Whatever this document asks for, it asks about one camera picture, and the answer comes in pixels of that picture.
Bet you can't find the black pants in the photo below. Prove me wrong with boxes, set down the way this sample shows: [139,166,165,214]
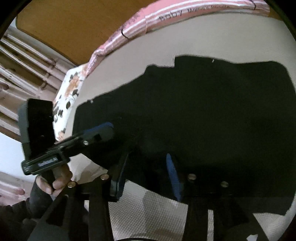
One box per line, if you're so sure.
[73,56,295,215]

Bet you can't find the dark sleeve left forearm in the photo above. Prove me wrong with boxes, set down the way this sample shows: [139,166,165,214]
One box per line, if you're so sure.
[0,176,70,241]

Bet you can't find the person's left hand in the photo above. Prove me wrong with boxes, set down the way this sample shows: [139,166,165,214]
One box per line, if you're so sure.
[35,164,73,197]

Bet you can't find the beige textured bed sheet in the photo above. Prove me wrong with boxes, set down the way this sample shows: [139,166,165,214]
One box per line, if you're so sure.
[74,13,295,240]

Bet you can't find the pink patterned curtain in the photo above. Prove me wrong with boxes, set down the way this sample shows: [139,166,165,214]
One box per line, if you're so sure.
[1,27,74,205]

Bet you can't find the brown wooden headboard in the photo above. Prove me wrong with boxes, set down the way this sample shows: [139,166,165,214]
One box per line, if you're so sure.
[16,0,152,65]

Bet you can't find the pink striped tree-print pillow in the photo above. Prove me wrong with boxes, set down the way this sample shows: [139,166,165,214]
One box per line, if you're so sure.
[83,1,270,76]

